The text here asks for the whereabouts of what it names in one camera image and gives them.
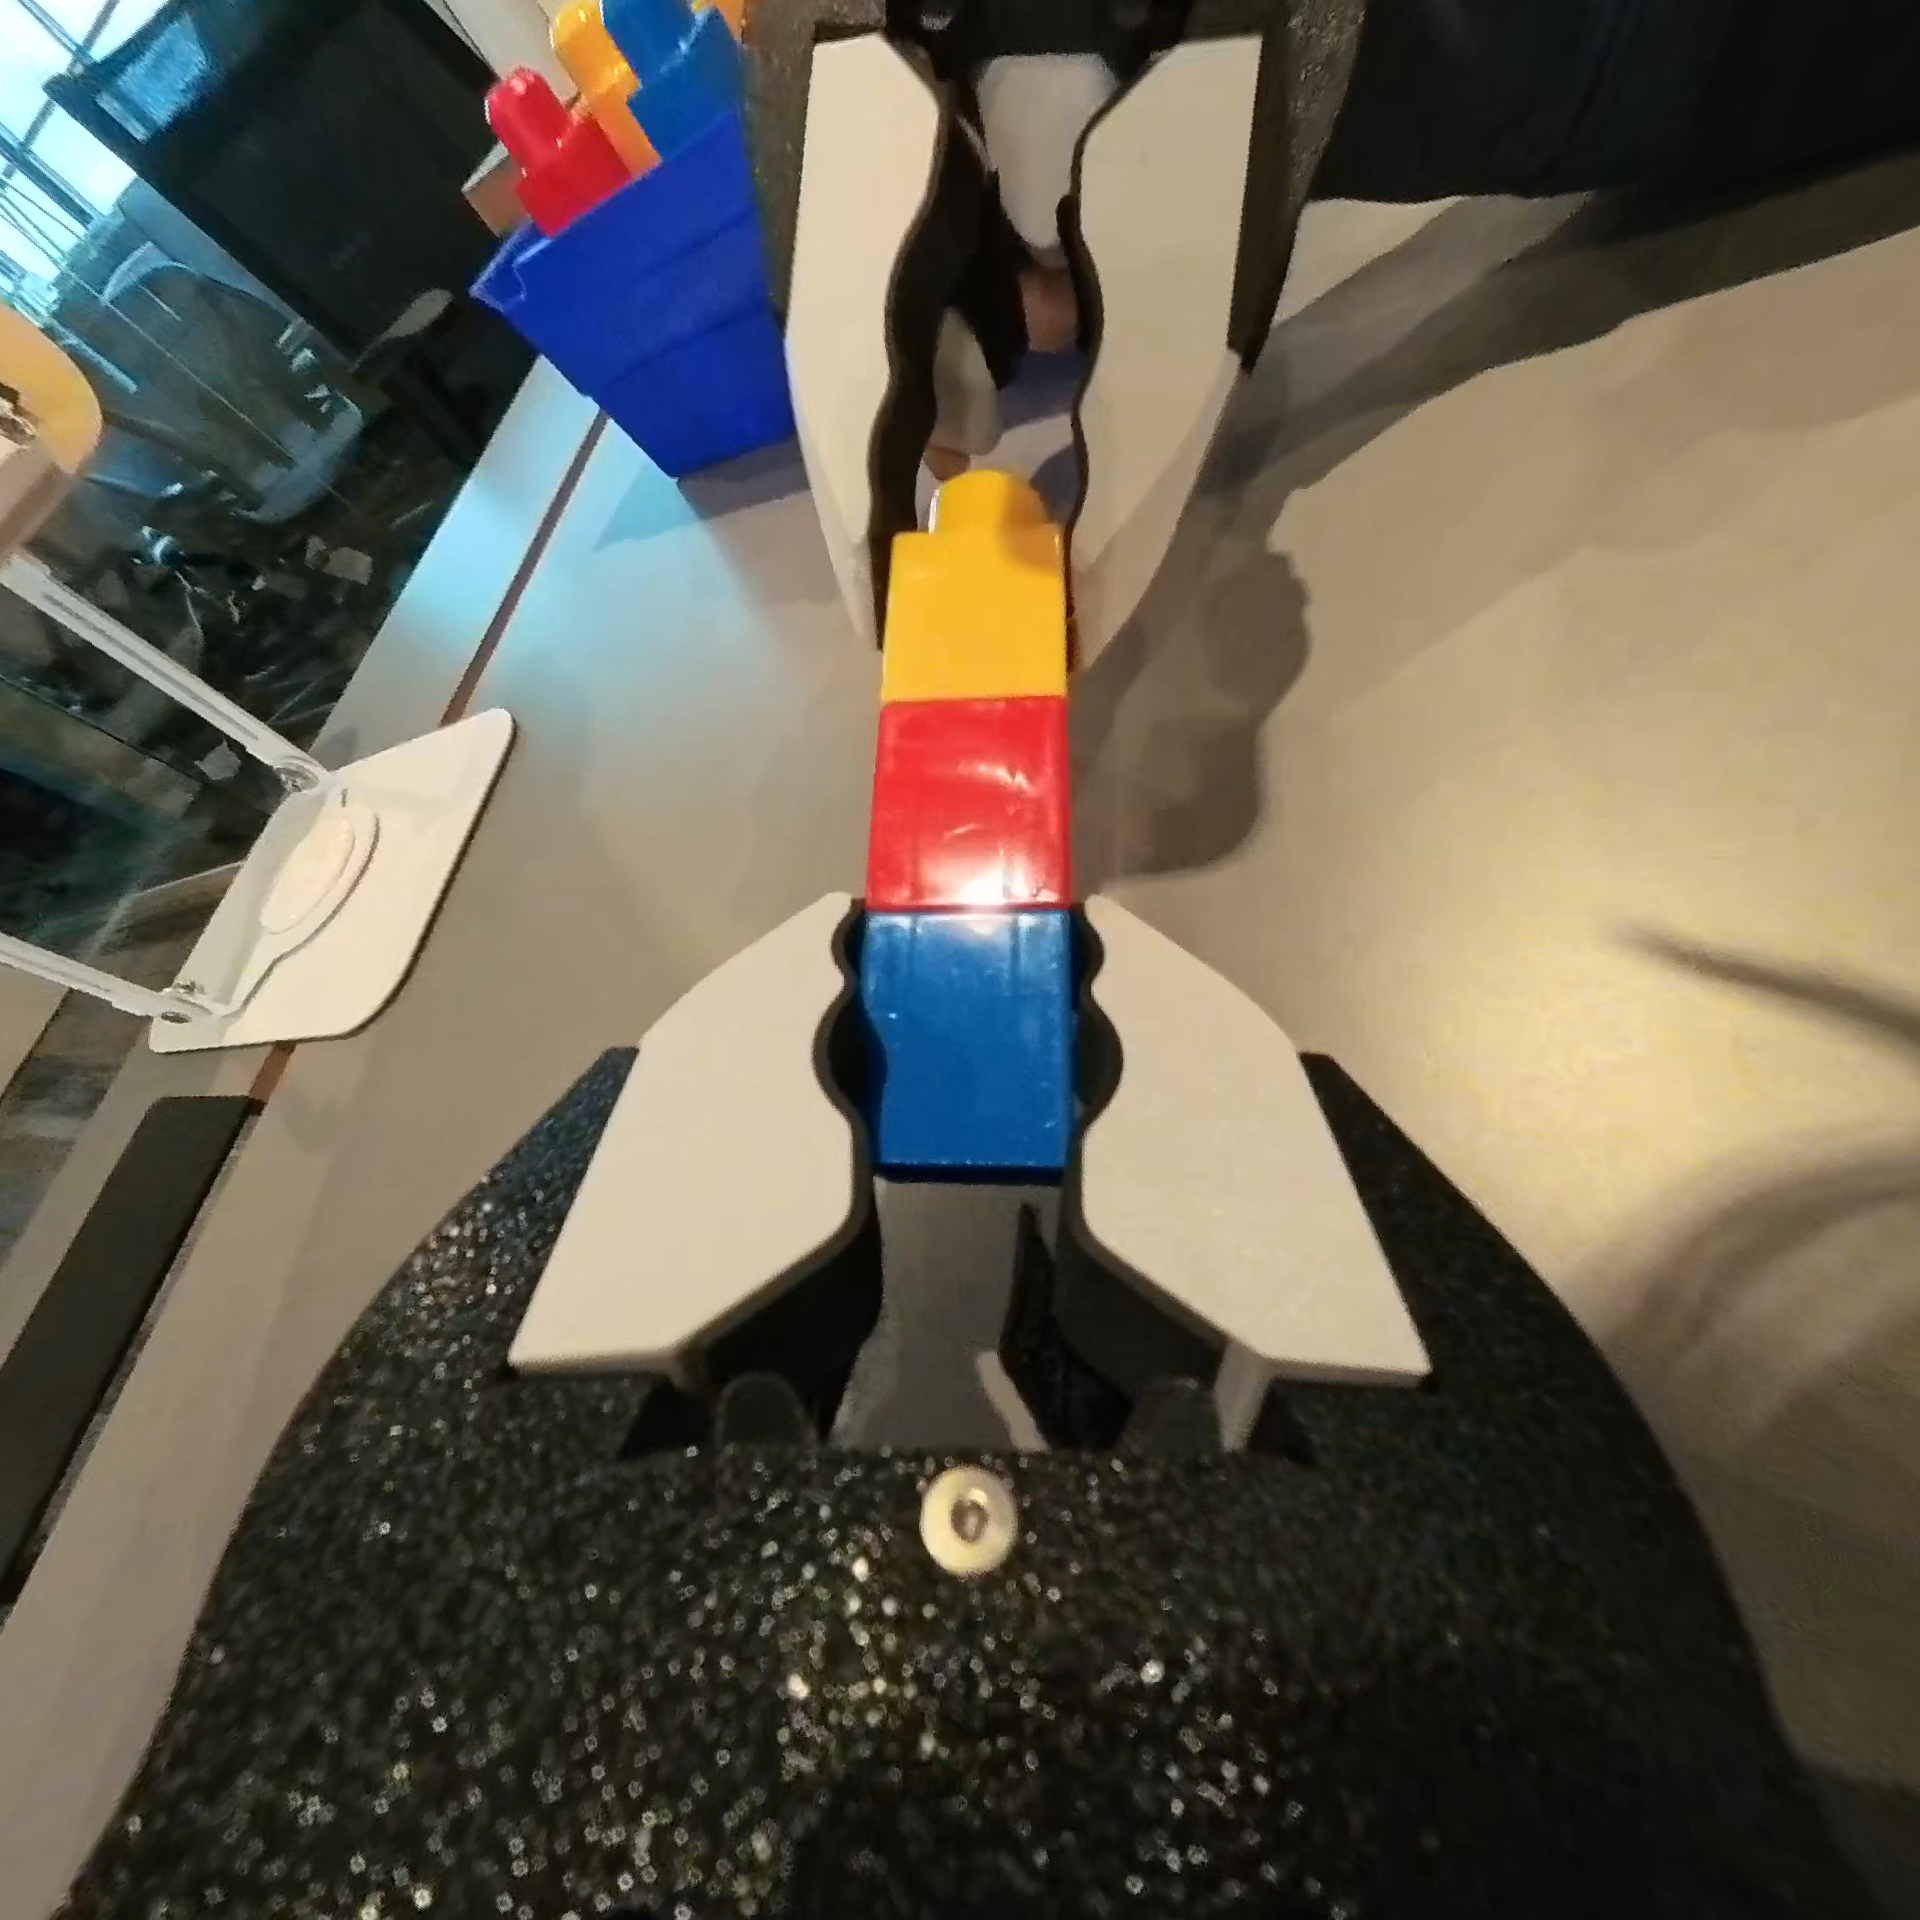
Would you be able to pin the blue bin holding blocks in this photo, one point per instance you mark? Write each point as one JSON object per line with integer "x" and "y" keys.
{"x": 675, "y": 330}

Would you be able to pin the yellow mega block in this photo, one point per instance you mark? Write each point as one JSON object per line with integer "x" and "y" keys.
{"x": 973, "y": 599}
{"x": 600, "y": 76}

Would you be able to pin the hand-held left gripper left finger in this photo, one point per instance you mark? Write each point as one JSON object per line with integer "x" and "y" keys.
{"x": 691, "y": 1184}

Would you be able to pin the blue mega block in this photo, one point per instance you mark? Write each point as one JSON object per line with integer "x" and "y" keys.
{"x": 968, "y": 1036}
{"x": 681, "y": 52}

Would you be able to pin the person's right forearm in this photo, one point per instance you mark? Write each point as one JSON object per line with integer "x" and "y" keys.
{"x": 1576, "y": 76}

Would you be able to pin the person's right hand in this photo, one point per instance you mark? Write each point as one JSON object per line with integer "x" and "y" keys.
{"x": 1055, "y": 300}

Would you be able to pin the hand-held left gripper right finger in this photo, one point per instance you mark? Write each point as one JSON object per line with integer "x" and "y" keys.
{"x": 1243, "y": 1184}

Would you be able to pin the black rubber strip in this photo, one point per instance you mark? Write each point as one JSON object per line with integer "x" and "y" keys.
{"x": 136, "y": 1275}

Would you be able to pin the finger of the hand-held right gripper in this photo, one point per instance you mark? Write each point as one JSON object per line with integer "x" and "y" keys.
{"x": 839, "y": 300}
{"x": 1177, "y": 271}

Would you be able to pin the red mega block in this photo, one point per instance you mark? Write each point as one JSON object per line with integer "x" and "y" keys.
{"x": 562, "y": 172}
{"x": 968, "y": 795}

